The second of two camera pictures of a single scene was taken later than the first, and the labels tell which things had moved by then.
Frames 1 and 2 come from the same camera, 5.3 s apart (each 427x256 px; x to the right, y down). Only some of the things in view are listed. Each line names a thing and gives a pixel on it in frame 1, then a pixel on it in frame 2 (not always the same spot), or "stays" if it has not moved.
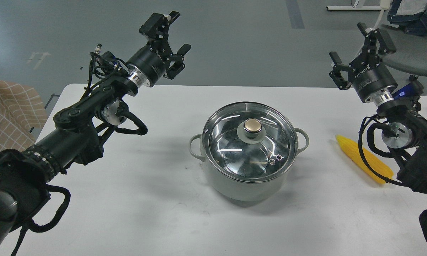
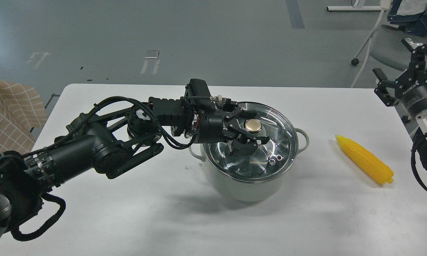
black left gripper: (147, 67) to (213, 126)
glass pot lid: (249, 142) stays
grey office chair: (416, 54) stays
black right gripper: (373, 82) to (417, 91)
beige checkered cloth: (13, 111) stays
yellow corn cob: (352, 149) stays
